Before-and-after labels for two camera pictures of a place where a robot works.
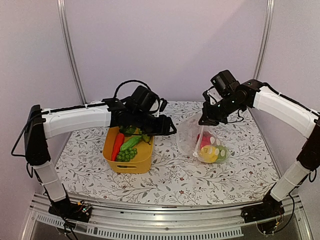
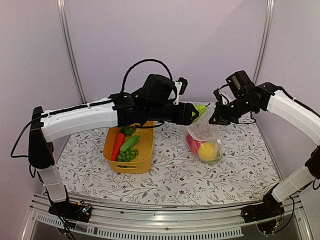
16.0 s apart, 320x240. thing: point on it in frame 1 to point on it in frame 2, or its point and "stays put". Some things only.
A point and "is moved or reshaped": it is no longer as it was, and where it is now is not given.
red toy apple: [203, 139] to [194, 144]
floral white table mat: [244, 177] stays put
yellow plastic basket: [140, 164] stays put
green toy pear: [145, 137] to [202, 109]
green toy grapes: [125, 155] stays put
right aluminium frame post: [265, 37] stays put
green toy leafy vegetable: [128, 130] stays put
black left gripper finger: [174, 129] to [192, 118]
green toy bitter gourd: [130, 143] stays put
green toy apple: [223, 154] to [215, 161]
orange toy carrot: [119, 141] stays put
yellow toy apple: [208, 153] stays put
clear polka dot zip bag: [199, 141] is moved or reshaped
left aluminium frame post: [63, 17] stays put
